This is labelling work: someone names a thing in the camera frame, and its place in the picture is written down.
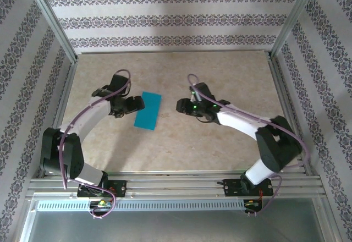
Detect thin aluminium table edge rail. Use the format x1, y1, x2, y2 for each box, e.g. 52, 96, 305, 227
79, 49, 272, 54

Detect slotted grey cable duct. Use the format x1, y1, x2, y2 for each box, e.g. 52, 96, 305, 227
35, 200, 246, 212

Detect aluminium side rail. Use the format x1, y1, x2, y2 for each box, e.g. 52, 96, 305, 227
37, 59, 80, 179
267, 54, 314, 176

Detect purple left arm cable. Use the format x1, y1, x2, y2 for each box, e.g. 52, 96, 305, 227
57, 69, 131, 221

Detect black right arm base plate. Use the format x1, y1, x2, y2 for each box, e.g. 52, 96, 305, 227
223, 178, 274, 197

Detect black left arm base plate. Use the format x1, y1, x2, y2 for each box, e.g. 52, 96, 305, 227
77, 179, 128, 198

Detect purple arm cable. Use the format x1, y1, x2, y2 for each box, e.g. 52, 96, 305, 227
57, 69, 131, 221
187, 73, 311, 218

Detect grey metal sheet panel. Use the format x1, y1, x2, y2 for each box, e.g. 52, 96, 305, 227
16, 197, 337, 242

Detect aluminium frame post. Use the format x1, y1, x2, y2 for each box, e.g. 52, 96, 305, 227
23, 0, 80, 63
268, 0, 322, 59

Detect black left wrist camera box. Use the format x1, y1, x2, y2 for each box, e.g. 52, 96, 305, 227
108, 74, 130, 95

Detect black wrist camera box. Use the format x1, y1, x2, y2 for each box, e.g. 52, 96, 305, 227
189, 82, 213, 103
108, 74, 130, 95

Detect wide aluminium mounting rail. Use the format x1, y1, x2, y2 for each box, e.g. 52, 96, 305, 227
26, 169, 327, 199

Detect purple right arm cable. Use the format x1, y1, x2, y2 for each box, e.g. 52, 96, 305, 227
187, 73, 311, 218

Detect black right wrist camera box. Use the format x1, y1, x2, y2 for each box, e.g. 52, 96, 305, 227
189, 82, 213, 103

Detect teal paper sheet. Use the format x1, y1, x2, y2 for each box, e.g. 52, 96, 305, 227
134, 91, 163, 131

